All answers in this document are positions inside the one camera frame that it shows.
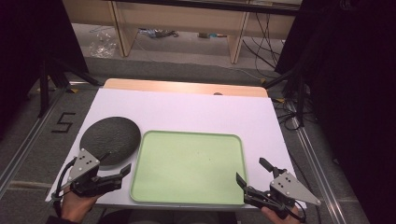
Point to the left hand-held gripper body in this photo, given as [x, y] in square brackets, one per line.
[83, 166]

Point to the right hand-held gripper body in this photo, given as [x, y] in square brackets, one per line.
[288, 189]

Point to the black round plate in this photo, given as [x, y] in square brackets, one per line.
[113, 138]

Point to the person's right hand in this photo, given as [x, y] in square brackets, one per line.
[277, 217]

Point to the person's left hand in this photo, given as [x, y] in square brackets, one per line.
[74, 207]

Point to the light green tray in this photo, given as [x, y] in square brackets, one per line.
[190, 168]

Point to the yellow tape piece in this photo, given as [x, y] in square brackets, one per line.
[280, 100]
[74, 90]

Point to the black metal stand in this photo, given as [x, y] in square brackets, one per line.
[300, 99]
[43, 87]

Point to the wooden table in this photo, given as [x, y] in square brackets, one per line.
[155, 85]

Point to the white board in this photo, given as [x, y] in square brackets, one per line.
[186, 112]

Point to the clear plastic bag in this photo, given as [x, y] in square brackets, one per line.
[102, 46]

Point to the black curtain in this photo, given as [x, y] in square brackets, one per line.
[28, 46]
[358, 93]

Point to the bluish packet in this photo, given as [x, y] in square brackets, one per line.
[157, 33]

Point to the small brown object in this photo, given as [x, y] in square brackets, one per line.
[211, 35]

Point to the aluminium floor rail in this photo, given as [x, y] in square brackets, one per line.
[28, 140]
[317, 174]

